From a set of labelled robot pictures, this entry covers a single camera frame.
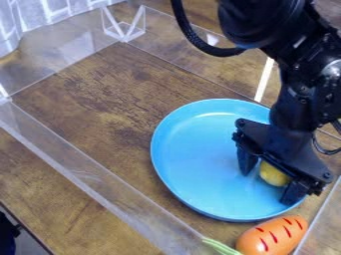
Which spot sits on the orange toy carrot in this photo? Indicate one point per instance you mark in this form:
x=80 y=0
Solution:
x=274 y=237

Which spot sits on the white patterned curtain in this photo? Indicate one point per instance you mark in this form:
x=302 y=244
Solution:
x=25 y=15

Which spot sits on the blue oval tray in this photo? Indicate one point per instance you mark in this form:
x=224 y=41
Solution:
x=194 y=157

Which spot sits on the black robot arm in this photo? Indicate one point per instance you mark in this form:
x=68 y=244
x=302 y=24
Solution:
x=286 y=29

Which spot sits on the dark object at lower left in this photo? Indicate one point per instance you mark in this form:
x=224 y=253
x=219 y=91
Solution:
x=8 y=233

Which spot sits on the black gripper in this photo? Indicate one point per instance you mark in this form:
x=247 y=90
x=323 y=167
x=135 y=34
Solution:
x=287 y=150

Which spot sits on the yellow toy lemon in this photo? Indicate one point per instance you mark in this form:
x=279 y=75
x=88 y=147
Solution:
x=271 y=175

